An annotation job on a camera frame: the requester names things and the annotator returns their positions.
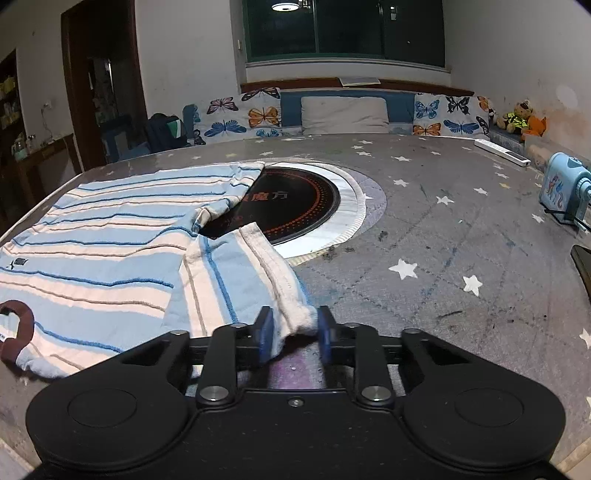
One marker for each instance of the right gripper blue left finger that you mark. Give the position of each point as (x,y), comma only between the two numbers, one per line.
(231,349)

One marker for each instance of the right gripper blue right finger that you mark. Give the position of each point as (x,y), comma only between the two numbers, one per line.
(361,348)

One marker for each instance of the blue striped shirt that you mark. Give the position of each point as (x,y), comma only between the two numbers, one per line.
(116,263)

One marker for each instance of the black round induction cooktop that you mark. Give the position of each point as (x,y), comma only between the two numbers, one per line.
(285,203)

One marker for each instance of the grey star table cover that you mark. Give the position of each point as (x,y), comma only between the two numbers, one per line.
(455,243)

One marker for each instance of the dark backpack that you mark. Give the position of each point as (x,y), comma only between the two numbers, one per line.
(165,133)

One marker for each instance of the grey pillow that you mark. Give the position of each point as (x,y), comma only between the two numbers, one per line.
(322,115)

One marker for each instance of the left butterfly cushion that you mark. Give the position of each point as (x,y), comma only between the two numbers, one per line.
(254,114)

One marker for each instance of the butterfly cushion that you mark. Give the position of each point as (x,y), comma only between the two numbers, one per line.
(452,116)
(254,114)

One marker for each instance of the right butterfly cushion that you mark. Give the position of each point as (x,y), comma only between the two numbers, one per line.
(452,116)

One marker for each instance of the white remote control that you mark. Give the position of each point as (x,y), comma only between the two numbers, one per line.
(502,152)

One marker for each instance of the book on window ledge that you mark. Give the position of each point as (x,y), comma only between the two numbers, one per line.
(358,81)

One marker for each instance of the wooden side table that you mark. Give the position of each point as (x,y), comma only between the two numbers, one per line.
(17,171)

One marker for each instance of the light blue unicorn box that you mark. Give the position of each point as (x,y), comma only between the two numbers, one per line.
(566,185)

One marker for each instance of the teddy bear yellow vest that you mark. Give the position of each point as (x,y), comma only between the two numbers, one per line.
(517,120)

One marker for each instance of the orange plush toy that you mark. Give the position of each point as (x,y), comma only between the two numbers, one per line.
(535,127)

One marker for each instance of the window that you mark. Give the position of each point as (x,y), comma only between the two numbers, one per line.
(400,31)

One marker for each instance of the wooden door frame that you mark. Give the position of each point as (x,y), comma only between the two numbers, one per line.
(103,81)

